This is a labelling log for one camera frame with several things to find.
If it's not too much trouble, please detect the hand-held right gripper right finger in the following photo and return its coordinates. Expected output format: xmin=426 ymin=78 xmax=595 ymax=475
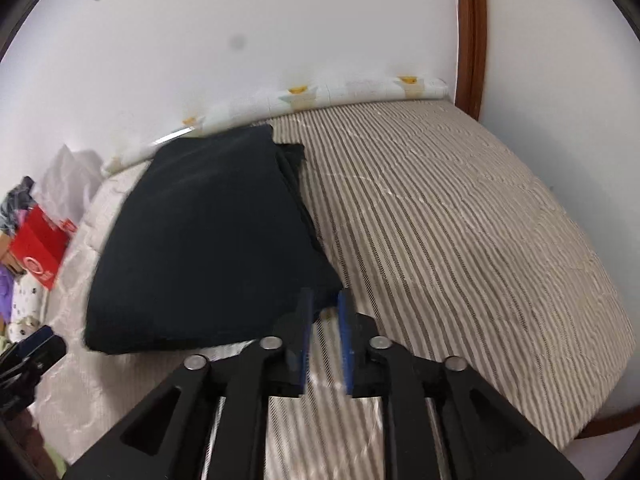
xmin=336 ymin=287 xmax=586 ymax=480

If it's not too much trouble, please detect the striped mattress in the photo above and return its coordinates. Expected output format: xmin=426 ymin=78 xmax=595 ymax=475
xmin=35 ymin=100 xmax=626 ymax=480

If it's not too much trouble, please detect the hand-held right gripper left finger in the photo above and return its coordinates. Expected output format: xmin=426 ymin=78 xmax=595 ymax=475
xmin=62 ymin=287 xmax=315 ymax=480

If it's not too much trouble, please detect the dark brown cloth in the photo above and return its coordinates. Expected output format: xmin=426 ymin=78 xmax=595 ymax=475
xmin=0 ymin=405 xmax=66 ymax=480

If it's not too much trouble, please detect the white printed roll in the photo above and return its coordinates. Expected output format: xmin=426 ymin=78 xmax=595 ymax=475
xmin=102 ymin=76 xmax=448 ymax=176

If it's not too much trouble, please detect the black sweatshirt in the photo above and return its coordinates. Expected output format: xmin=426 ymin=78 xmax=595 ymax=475
xmin=82 ymin=124 xmax=346 ymax=356

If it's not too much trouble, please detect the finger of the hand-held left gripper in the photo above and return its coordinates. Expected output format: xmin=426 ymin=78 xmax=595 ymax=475
xmin=0 ymin=325 xmax=68 ymax=373
xmin=0 ymin=362 xmax=48 ymax=413

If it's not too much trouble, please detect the white plastic bag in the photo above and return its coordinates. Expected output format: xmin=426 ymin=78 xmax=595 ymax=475
xmin=37 ymin=144 xmax=103 ymax=223

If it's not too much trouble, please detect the white dotted cloth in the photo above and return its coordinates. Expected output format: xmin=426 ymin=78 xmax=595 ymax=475
xmin=10 ymin=280 xmax=49 ymax=341

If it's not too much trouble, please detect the red paper bag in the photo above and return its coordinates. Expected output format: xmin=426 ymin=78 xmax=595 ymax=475
xmin=9 ymin=205 xmax=78 ymax=291

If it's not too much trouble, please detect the purple cloth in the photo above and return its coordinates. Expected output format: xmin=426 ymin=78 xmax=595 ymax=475
xmin=0 ymin=265 xmax=16 ymax=331

